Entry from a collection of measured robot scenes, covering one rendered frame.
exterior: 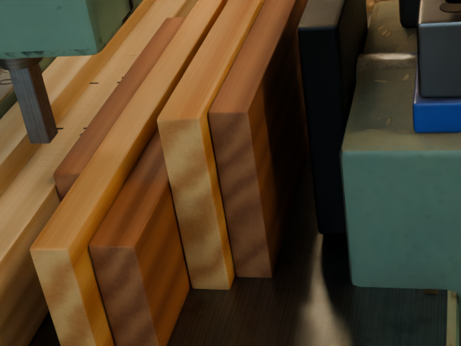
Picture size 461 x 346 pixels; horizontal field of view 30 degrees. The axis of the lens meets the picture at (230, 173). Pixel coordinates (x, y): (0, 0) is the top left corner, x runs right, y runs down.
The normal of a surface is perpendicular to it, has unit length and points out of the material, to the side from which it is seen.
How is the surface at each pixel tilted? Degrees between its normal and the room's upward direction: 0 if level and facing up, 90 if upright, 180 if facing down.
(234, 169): 90
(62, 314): 90
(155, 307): 90
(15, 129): 0
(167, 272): 90
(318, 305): 0
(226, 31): 0
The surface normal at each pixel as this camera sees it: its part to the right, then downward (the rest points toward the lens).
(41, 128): -0.22, 0.53
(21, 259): 0.97, 0.00
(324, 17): -0.14, -0.85
